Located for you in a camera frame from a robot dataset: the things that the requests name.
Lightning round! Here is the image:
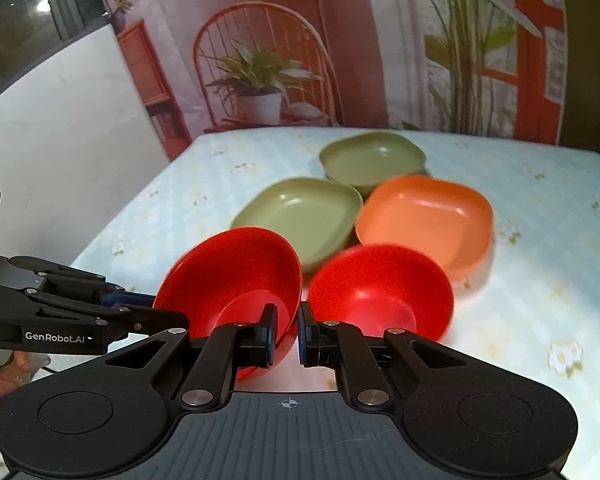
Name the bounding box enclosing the red round bowl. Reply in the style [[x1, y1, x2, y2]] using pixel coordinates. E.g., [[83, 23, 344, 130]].
[[308, 245, 454, 341], [152, 226, 302, 363]]

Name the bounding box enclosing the olive green square plate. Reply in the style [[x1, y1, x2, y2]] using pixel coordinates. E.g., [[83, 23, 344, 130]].
[[230, 177, 363, 273]]

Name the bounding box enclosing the orange square plate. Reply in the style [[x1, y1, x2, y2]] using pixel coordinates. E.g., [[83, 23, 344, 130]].
[[355, 176, 494, 282]]

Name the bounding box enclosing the left hand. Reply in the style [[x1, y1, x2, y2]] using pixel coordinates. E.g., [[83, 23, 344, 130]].
[[0, 351, 50, 401]]

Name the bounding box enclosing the far olive green plate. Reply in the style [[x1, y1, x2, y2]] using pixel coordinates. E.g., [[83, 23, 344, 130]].
[[318, 131, 426, 197]]

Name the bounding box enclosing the printed room scene backdrop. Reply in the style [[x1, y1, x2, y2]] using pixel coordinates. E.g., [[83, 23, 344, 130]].
[[104, 0, 568, 158]]

